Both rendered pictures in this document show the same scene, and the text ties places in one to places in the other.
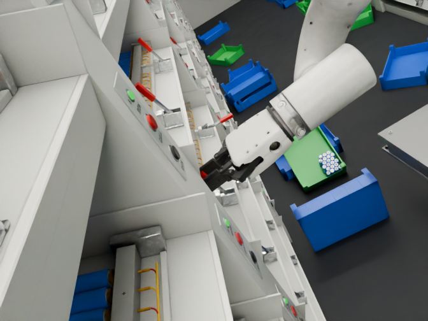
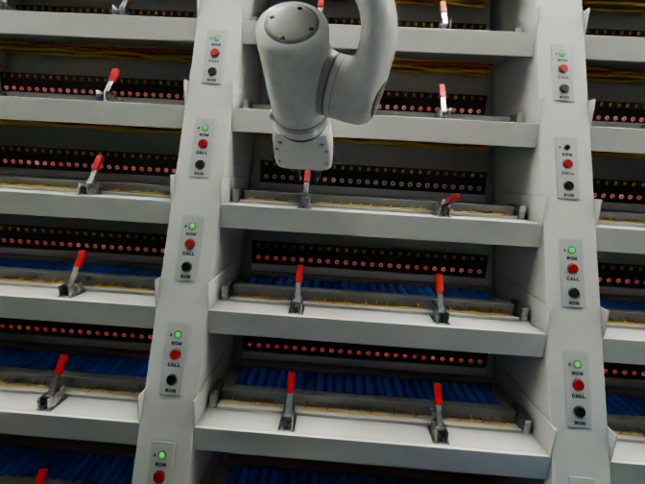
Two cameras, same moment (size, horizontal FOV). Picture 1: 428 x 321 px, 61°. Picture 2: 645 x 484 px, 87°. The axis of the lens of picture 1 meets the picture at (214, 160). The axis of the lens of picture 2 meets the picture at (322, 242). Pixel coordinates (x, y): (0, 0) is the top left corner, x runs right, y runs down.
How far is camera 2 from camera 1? 101 cm
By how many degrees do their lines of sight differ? 88
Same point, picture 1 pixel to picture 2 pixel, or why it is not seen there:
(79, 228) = (136, 34)
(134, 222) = not seen: hidden behind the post
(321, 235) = not seen: outside the picture
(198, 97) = (537, 207)
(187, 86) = (535, 185)
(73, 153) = (152, 22)
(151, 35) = (529, 108)
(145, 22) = (531, 91)
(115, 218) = not seen: hidden behind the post
